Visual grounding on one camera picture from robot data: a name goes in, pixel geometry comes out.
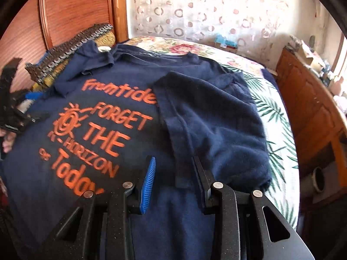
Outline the navy blue printed t-shirt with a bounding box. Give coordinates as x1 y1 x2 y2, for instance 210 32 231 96
1 41 271 259

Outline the floral and palm-leaf bedspread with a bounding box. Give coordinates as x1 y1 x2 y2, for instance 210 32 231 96
126 36 300 228

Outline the grey waste bin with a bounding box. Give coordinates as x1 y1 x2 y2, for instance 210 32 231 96
300 167 325 198

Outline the yellow patterned pillow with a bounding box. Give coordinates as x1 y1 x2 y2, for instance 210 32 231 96
32 30 116 93

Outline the wooden headboard wardrobe panel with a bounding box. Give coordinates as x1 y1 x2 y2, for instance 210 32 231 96
1 0 128 91

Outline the long wooden cabinet desk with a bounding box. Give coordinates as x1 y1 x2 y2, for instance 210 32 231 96
276 48 346 197

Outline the blue tissue box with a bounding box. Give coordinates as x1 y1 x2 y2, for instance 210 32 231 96
215 34 238 49

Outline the circle-patterned sheer curtain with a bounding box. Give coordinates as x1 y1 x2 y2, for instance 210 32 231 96
127 0 299 49

